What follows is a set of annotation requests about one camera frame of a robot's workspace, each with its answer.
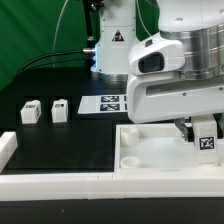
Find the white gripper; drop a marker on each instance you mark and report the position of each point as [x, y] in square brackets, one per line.
[172, 77]

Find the white square tabletop tray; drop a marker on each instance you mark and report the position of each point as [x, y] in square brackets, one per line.
[150, 149]

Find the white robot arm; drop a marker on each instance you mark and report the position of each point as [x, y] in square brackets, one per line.
[118, 32]

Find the white tag sheet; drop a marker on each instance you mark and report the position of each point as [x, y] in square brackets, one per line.
[103, 104]

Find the white U-shaped fence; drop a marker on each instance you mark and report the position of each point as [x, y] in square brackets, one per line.
[101, 185]

